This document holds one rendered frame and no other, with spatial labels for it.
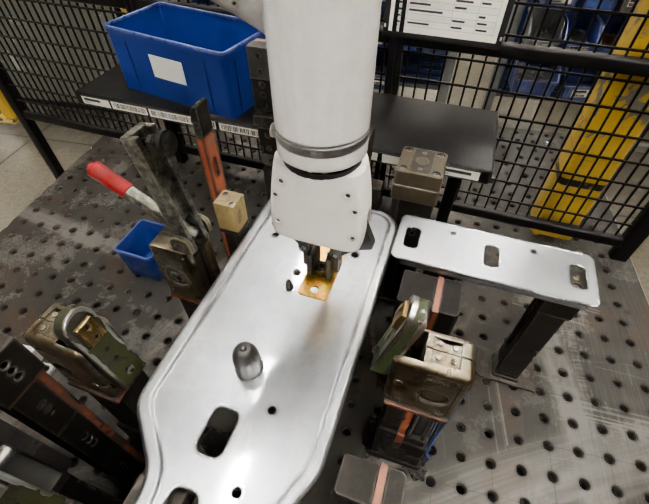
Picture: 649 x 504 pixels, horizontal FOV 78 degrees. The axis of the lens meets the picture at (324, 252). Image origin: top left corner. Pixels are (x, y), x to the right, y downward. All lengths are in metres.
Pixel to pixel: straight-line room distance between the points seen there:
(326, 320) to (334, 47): 0.34
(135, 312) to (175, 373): 0.48
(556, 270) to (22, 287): 1.11
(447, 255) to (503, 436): 0.37
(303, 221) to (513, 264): 0.35
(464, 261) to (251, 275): 0.31
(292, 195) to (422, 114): 0.54
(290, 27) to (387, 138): 0.52
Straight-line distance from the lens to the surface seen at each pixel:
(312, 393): 0.49
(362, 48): 0.31
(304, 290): 0.49
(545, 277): 0.65
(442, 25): 0.89
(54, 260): 1.19
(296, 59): 0.30
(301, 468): 0.46
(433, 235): 0.65
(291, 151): 0.35
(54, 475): 0.58
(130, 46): 0.98
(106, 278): 1.08
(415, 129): 0.83
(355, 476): 0.47
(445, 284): 0.62
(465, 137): 0.83
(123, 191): 0.58
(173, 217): 0.53
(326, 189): 0.37
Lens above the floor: 1.45
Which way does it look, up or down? 48 degrees down
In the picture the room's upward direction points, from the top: straight up
